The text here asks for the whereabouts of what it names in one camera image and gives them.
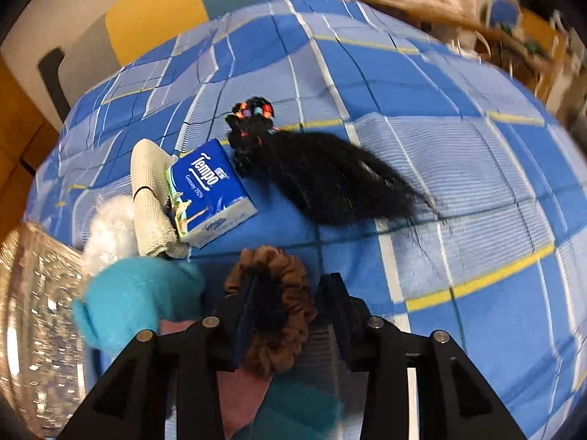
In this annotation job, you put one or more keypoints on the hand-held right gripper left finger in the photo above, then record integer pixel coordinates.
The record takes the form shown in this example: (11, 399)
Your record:
(243, 316)

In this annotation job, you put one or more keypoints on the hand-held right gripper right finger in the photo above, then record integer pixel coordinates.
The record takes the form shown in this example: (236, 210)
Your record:
(337, 311)

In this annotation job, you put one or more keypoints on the brown scrunchie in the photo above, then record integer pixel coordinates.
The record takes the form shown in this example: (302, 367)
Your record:
(293, 284)

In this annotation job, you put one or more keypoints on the teal and pink plush toy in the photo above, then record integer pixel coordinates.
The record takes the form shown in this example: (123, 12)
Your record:
(137, 298)

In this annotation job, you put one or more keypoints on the blue tissue packet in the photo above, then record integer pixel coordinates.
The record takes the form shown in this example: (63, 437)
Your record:
(206, 197)

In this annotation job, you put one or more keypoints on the black hairpiece with coloured beads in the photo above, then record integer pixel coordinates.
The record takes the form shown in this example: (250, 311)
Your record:
(330, 178)

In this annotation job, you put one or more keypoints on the white fluffy ball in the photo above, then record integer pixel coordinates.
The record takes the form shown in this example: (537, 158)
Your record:
(112, 233)

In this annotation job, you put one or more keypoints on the beige sock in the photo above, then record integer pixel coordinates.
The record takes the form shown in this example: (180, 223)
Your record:
(149, 192)

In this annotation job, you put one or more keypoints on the ornate silver tissue box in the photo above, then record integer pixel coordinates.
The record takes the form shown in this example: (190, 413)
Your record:
(36, 330)

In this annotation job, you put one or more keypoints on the wooden wardrobe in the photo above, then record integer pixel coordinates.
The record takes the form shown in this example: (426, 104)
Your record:
(18, 146)

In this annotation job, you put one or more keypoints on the grey yellow blue chair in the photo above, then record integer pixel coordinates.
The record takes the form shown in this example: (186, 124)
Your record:
(156, 13)

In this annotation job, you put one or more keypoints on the wooden side table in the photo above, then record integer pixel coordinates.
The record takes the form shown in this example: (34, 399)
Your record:
(458, 18)

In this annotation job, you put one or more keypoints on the small blue chair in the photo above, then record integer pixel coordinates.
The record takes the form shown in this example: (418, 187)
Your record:
(504, 11)

